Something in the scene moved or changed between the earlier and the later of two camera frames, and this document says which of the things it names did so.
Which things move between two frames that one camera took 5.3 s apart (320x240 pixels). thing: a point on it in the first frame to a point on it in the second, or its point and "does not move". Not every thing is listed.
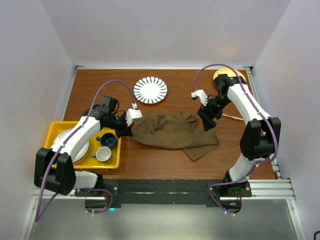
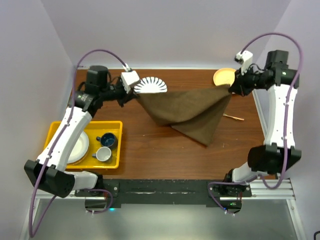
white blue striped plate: x=150 y=90 does not move
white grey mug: x=102 y=153 does not move
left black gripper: x=126 y=130 to x=126 y=97
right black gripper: x=204 y=111 to x=239 y=86
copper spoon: x=233 y=117 does not move
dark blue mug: x=108 y=140 does not move
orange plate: x=230 y=71 does not move
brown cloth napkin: x=174 y=131 to x=195 y=112
